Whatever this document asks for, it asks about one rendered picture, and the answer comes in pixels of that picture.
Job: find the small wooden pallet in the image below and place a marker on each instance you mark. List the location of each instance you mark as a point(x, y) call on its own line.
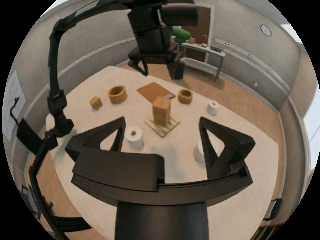
point(173, 121)

